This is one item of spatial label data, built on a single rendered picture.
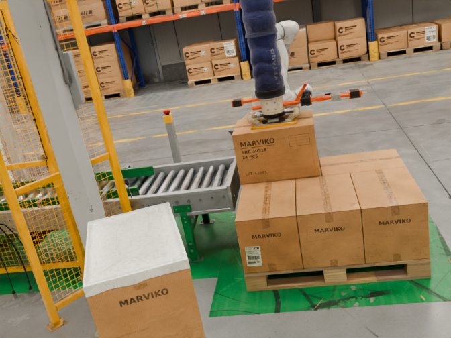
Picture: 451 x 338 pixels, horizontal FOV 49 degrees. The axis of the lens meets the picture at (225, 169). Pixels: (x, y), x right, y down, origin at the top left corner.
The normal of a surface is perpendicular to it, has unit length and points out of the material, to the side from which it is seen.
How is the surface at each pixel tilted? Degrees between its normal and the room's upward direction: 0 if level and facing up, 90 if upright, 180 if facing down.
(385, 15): 90
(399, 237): 90
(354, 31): 91
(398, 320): 0
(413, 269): 90
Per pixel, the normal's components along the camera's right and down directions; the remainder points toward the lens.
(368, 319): -0.17, -0.92
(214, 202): -0.11, 0.37
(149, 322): 0.23, 0.30
